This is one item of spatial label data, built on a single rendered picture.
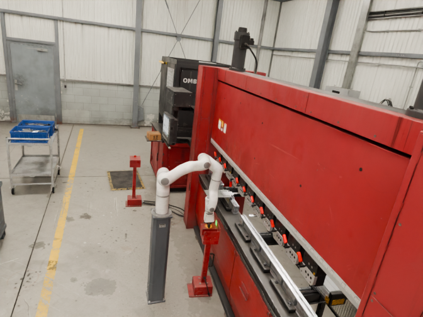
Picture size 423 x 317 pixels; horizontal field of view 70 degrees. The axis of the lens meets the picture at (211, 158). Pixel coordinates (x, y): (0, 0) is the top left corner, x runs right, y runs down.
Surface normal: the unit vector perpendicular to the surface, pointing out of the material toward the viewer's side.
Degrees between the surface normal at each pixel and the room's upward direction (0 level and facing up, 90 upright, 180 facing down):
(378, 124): 90
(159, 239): 90
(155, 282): 90
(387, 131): 90
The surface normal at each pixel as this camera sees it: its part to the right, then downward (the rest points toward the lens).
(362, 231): -0.96, -0.02
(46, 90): 0.32, 0.34
